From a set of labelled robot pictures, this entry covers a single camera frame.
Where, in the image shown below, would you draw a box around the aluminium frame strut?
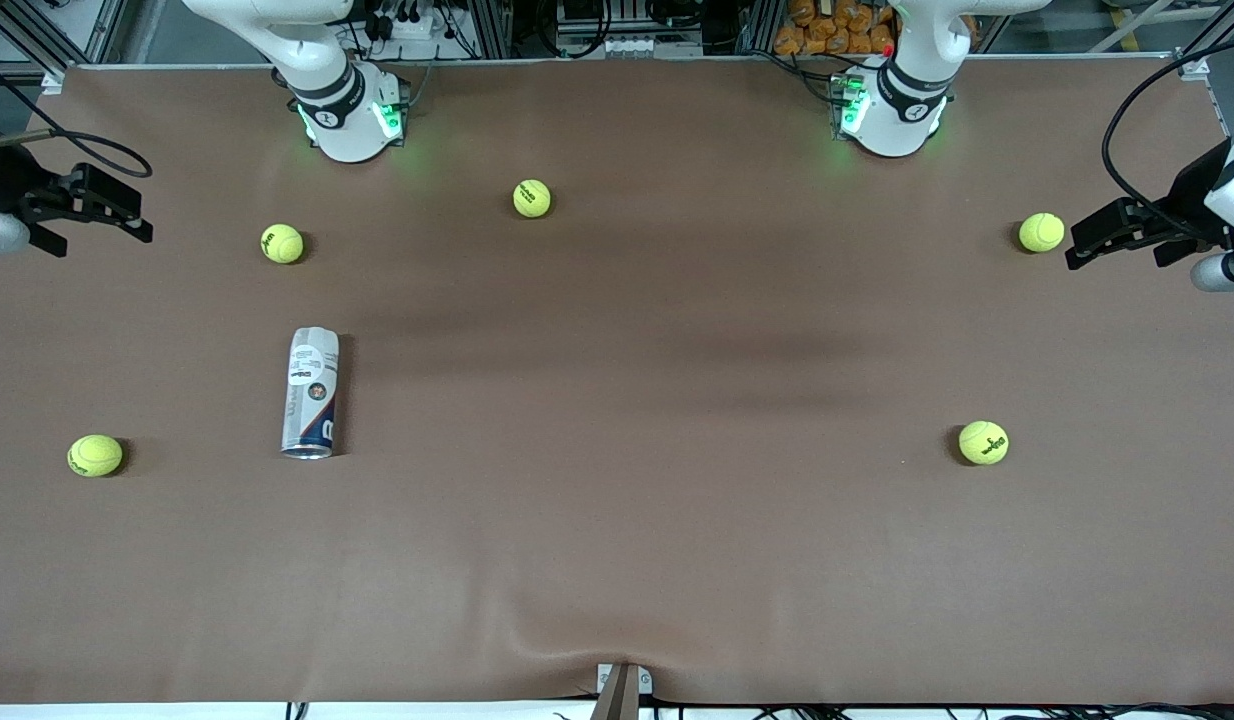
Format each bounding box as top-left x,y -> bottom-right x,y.
467,0 -> 515,59
737,0 -> 780,56

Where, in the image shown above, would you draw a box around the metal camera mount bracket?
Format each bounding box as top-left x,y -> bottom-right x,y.
589,662 -> 654,720

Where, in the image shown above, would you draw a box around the orange bagged items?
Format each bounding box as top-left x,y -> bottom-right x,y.
775,0 -> 898,57

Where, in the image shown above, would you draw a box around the clear tennis ball can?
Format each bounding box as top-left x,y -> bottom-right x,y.
281,326 -> 340,460

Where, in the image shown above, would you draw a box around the white power strip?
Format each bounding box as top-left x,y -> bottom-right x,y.
362,12 -> 434,43

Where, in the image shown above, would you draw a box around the brown table mat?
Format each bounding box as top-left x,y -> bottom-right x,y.
0,55 -> 1234,706

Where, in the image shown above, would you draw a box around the green lit base box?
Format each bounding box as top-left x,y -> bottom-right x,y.
375,78 -> 411,141
830,72 -> 870,139

